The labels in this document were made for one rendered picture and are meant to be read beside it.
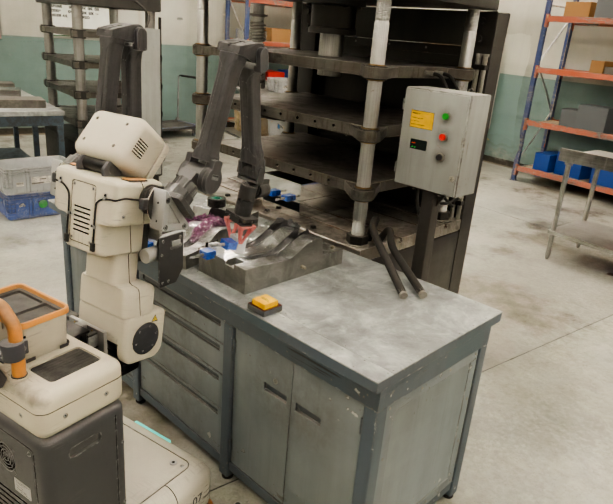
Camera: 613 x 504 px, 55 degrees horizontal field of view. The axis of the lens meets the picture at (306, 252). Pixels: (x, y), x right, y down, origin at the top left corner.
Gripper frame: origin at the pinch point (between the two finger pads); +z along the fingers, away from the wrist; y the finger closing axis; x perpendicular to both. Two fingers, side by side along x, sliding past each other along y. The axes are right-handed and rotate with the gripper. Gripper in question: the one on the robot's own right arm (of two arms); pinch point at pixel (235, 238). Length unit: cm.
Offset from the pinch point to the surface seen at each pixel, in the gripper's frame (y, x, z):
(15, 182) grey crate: 333, -68, 102
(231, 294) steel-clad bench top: -7.5, 3.0, 17.0
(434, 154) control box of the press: -16, -80, -39
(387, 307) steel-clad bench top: -46, -32, 7
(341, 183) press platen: 23, -78, -13
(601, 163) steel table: 0, -353, -41
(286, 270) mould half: -9.5, -18.8, 9.3
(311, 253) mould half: -9.0, -30.6, 3.8
